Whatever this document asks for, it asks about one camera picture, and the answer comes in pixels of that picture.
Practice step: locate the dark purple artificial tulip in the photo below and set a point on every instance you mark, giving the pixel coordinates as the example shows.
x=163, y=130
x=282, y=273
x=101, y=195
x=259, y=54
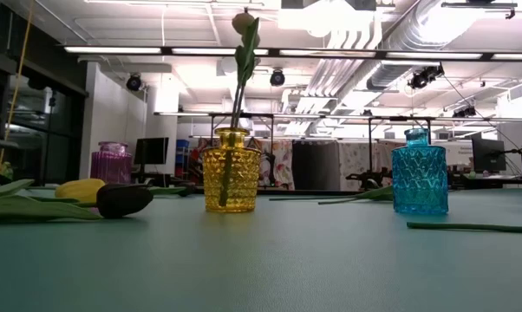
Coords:
x=185, y=190
x=122, y=200

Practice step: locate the yellow artificial tulip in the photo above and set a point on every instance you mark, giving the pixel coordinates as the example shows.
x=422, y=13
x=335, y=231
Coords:
x=80, y=190

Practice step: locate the round yellow artificial flower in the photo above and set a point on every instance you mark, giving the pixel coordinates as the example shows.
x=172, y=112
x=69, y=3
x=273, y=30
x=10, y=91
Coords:
x=473, y=226

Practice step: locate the yellow glass vase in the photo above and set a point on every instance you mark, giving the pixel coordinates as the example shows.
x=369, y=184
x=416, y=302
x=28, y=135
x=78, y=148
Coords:
x=243, y=182

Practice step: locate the purple glass vase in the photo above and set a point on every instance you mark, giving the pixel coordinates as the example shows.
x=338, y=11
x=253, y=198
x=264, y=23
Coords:
x=111, y=167

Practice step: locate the blue glass vase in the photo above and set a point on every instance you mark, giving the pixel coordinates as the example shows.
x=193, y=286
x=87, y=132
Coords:
x=419, y=182

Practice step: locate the floral curtain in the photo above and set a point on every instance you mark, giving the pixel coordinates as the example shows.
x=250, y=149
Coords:
x=282, y=164

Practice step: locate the black curtain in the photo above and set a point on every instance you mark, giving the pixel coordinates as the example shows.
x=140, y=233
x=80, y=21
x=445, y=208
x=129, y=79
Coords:
x=315, y=167

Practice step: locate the blue storage bin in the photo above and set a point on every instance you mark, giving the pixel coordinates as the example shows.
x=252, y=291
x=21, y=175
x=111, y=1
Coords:
x=183, y=147

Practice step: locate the white patterned curtain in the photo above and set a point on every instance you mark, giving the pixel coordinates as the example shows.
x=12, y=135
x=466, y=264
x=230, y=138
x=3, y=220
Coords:
x=356, y=160

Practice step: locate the teal table mat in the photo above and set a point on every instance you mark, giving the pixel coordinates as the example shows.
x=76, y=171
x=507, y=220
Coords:
x=287, y=260

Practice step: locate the black computer monitor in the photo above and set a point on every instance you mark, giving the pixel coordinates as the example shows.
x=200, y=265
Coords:
x=151, y=151
x=488, y=155

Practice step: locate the green stem behind vases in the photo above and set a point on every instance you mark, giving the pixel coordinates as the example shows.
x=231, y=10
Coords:
x=373, y=193

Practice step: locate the black ceiling spotlight cluster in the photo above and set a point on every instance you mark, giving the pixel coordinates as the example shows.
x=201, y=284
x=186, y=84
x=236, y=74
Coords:
x=426, y=76

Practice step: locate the yellow stick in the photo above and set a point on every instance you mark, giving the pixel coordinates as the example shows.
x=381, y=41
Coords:
x=16, y=86

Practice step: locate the black background rig frame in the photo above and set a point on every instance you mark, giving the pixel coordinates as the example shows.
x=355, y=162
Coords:
x=272, y=130

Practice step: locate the silver ceiling air duct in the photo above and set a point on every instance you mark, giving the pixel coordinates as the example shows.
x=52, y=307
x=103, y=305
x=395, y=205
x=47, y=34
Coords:
x=417, y=26

